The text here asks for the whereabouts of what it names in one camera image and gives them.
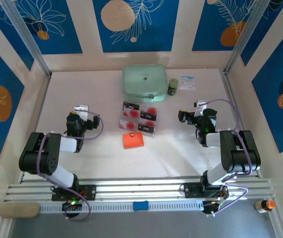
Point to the aluminium frame post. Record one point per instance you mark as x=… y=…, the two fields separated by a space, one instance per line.
x=29 y=39
x=244 y=37

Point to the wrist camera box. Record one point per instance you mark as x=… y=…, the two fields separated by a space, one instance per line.
x=199 y=106
x=81 y=110

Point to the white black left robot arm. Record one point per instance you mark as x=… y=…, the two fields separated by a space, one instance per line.
x=67 y=145

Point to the green capped bottle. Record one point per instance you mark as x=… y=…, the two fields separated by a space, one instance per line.
x=173 y=86

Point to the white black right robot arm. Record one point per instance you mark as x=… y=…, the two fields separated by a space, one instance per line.
x=213 y=140

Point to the beige foam block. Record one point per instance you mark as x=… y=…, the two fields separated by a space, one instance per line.
x=19 y=210

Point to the orange card holder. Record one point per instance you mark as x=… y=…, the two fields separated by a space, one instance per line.
x=132 y=142

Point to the white blue paper packet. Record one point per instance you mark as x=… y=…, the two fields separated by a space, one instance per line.
x=187 y=83

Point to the mint green zip pouch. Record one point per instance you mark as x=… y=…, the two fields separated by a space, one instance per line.
x=141 y=81

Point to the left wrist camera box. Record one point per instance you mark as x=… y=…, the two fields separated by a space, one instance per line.
x=81 y=110

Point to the amber bottle orange cap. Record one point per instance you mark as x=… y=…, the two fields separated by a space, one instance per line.
x=265 y=206

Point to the black credit card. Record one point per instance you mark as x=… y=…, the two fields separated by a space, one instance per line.
x=131 y=106
x=148 y=116
x=146 y=128

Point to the black control box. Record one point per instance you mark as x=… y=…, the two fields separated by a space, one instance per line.
x=73 y=210
x=209 y=209

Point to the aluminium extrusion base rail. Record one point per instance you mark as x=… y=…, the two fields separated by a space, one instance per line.
x=143 y=188

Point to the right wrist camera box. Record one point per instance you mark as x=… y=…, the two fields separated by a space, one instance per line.
x=199 y=106

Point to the aluminium side rail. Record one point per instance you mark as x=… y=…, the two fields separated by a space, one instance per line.
x=228 y=86

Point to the blue plastic clip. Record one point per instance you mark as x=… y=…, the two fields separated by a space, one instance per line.
x=140 y=206

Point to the clear acrylic card stand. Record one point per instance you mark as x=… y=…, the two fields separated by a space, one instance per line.
x=146 y=134

